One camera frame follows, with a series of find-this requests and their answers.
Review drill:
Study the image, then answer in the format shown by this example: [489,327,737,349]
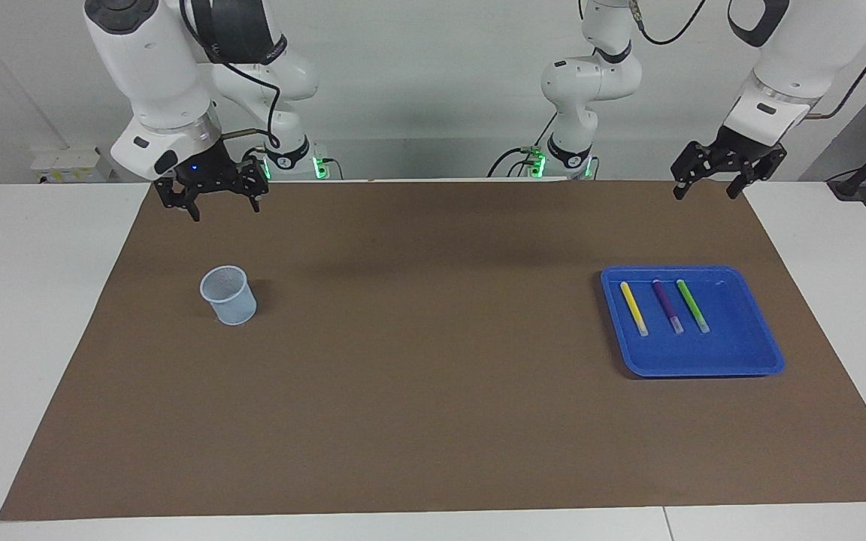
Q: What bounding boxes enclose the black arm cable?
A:
[632,0,866,119]
[177,0,283,150]

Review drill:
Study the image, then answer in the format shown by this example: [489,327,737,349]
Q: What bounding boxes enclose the black base cable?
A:
[487,113,558,179]
[240,147,268,181]

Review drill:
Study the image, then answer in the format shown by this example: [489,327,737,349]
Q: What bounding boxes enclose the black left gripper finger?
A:
[670,141,716,201]
[726,146,788,201]

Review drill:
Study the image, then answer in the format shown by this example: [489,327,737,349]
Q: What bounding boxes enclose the pale blue mesh pen cup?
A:
[200,265,258,326]

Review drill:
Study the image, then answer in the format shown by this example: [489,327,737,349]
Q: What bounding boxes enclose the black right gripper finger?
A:
[241,159,270,213]
[153,177,202,223]

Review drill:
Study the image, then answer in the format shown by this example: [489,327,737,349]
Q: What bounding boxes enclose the blue plastic tray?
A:
[601,264,786,378]

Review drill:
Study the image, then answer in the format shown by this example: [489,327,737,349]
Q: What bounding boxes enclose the black left base cable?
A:
[487,113,558,179]

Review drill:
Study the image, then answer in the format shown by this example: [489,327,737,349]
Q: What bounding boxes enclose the purple marker pen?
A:
[652,280,685,335]

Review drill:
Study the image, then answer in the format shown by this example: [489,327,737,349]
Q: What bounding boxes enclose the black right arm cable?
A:
[177,0,283,150]

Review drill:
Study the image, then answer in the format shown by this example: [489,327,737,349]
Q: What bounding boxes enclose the black right base cable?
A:
[240,147,268,181]

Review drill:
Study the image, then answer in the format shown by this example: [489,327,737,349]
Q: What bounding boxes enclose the brown table mat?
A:
[0,180,866,521]

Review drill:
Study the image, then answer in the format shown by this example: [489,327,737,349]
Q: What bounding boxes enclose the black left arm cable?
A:
[632,0,866,119]

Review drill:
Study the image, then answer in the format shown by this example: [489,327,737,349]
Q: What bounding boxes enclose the yellow marker pen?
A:
[620,283,650,337]

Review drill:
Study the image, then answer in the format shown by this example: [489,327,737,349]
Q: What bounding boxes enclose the green marker pen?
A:
[676,280,710,334]

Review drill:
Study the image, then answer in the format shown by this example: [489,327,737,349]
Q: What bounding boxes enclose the white power strip box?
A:
[31,147,117,185]

